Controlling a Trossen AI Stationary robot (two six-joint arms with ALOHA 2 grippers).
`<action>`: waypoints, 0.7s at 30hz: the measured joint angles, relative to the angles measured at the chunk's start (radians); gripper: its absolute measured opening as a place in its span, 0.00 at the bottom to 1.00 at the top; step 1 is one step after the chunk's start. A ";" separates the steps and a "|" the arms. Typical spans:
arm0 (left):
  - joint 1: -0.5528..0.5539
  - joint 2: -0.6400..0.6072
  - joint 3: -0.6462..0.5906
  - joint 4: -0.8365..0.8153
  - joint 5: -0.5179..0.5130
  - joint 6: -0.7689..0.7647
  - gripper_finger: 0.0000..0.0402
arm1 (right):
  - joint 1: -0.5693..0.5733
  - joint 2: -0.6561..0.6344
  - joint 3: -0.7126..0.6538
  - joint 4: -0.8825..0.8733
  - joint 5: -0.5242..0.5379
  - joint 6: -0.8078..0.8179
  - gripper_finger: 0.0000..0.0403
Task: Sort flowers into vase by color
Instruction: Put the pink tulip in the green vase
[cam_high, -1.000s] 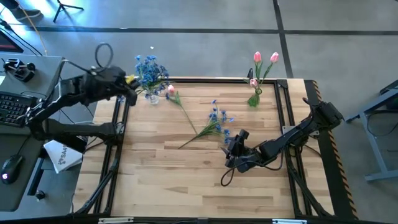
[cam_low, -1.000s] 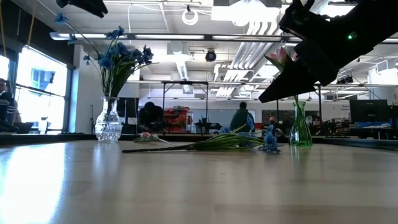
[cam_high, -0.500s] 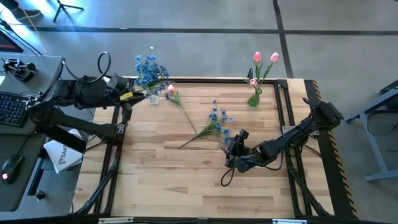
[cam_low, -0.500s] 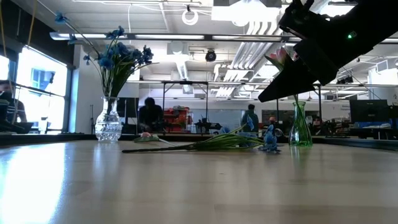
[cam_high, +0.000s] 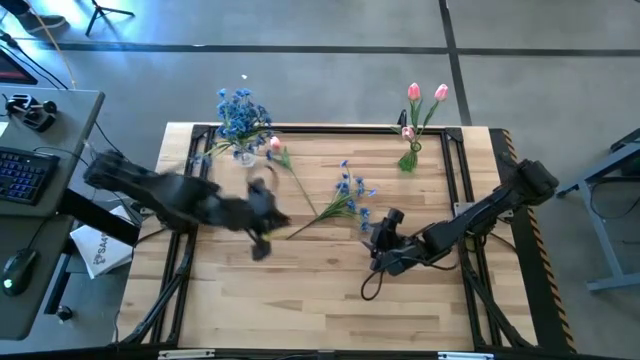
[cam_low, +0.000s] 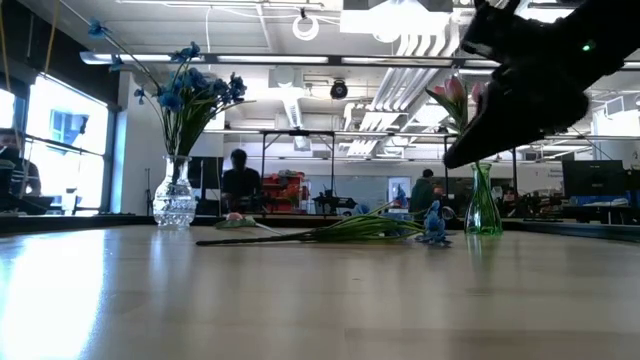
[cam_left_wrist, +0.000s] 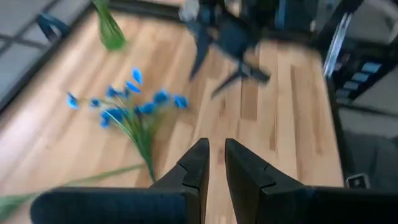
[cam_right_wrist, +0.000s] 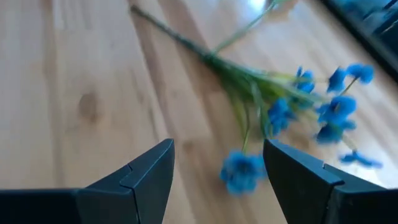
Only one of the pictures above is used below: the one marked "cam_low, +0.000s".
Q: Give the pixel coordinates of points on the black background robot device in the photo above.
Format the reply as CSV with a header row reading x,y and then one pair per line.
x,y
340,202

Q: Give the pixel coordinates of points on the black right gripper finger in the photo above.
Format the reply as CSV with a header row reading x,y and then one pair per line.
x,y
490,135

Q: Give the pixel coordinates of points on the clear glass vase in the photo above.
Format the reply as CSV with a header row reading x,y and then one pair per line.
x,y
174,200

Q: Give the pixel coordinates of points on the seated person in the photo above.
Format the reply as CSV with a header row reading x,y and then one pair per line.
x,y
240,185

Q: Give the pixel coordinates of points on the white door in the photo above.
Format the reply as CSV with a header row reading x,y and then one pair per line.
x,y
391,195

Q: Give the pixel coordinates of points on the black ceiling camera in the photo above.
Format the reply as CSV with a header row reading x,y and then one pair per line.
x,y
339,90

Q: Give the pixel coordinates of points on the green glass vase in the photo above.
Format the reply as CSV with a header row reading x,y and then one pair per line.
x,y
482,210

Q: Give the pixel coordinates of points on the blue flower bunch long stems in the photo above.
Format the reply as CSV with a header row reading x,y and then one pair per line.
x,y
172,100

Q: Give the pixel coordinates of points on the white ceiling light panel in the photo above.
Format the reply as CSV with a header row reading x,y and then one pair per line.
x,y
395,20

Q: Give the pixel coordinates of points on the black background table frame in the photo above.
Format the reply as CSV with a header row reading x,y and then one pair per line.
x,y
514,175
300,133

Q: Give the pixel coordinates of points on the red storage shelf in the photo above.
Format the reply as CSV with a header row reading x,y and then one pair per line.
x,y
280,190

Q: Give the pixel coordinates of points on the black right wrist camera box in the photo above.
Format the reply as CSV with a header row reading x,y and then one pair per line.
x,y
487,35

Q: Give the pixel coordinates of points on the black overhead light bar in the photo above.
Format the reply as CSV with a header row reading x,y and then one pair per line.
x,y
335,60

